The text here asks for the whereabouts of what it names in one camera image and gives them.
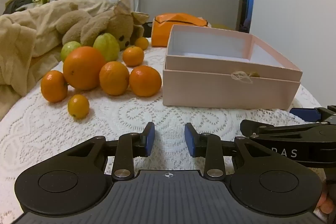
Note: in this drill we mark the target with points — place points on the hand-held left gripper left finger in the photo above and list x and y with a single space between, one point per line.
150 138

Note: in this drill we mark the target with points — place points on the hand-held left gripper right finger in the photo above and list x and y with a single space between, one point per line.
189 141

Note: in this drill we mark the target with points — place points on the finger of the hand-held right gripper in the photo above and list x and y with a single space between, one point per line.
249 127
302 113

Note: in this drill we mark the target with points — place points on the pink cardboard box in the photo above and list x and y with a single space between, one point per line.
223 90

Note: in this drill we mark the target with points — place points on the person's right hand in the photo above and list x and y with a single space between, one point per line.
326 204

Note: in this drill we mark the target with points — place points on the white lace tablecloth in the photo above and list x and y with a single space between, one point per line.
126 113

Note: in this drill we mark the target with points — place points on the small yellow-orange kumquat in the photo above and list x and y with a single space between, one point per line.
78 106

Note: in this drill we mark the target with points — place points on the small mandarin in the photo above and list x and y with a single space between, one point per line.
141 43

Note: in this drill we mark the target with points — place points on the large orange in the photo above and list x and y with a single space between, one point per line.
84 67

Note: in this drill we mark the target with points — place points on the large green guava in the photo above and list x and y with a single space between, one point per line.
107 45

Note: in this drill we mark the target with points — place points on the orange bag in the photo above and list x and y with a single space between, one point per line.
168 27

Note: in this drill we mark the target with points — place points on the small green guava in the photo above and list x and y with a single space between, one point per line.
69 48

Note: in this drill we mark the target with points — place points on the beige plush toy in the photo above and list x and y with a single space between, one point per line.
86 22

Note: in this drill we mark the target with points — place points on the beige blanket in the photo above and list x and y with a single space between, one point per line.
15 43

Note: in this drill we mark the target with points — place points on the dark bag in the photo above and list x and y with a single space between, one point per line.
19 2

